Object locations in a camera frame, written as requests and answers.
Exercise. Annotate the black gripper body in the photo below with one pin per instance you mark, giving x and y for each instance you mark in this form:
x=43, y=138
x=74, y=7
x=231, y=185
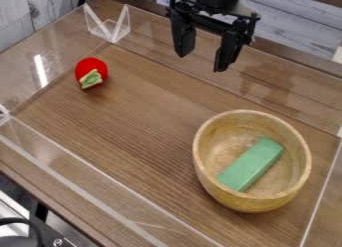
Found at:
x=219, y=16

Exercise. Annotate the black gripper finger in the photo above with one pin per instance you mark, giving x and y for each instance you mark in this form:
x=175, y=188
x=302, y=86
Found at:
x=183, y=33
x=229, y=51

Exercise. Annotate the red plush tomato toy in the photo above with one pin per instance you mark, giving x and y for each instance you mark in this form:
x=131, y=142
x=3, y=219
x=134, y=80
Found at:
x=91, y=72

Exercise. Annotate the wooden bowl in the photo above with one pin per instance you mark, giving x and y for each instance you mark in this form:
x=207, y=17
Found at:
x=223, y=138

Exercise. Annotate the green rectangular block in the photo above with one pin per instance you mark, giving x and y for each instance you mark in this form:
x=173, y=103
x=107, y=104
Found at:
x=250, y=165

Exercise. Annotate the clear acrylic corner bracket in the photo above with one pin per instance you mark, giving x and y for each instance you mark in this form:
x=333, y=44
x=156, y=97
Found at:
x=110, y=30

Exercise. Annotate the clear acrylic tray wall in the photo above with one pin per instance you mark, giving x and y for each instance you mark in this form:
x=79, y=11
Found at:
x=104, y=153

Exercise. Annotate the black metal table bracket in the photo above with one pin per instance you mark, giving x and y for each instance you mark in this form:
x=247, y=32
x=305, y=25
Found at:
x=51, y=237

